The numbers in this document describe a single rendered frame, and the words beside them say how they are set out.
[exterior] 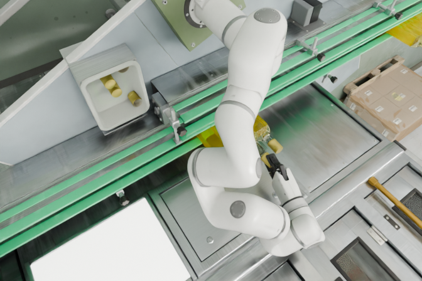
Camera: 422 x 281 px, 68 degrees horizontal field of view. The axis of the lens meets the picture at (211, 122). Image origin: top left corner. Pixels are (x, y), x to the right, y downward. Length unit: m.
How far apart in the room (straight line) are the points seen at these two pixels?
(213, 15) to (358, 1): 0.87
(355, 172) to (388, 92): 3.89
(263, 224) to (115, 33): 0.64
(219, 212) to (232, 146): 0.18
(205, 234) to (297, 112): 0.69
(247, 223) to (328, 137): 0.81
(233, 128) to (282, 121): 0.81
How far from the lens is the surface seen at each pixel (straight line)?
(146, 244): 1.10
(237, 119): 0.61
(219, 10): 0.87
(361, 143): 1.43
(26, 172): 1.13
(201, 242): 1.09
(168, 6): 0.91
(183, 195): 1.15
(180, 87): 1.06
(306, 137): 1.37
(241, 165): 0.58
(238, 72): 0.63
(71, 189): 1.07
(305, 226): 0.89
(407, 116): 4.95
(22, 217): 1.09
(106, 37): 0.95
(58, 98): 1.02
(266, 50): 0.64
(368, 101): 4.89
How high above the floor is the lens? 1.51
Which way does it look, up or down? 30 degrees down
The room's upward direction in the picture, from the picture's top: 139 degrees clockwise
